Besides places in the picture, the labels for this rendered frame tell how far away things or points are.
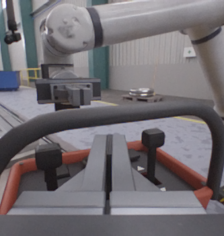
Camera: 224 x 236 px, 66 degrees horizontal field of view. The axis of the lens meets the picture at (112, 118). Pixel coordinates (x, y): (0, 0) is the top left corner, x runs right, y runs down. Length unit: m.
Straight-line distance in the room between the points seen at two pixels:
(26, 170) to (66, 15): 0.28
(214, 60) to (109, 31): 0.56
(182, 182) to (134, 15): 0.36
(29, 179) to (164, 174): 0.16
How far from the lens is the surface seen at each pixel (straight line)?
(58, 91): 0.33
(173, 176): 0.23
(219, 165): 0.19
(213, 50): 0.86
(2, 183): 1.21
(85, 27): 0.38
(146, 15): 0.47
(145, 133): 0.19
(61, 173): 0.23
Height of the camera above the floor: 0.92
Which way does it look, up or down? 15 degrees down
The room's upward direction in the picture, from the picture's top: straight up
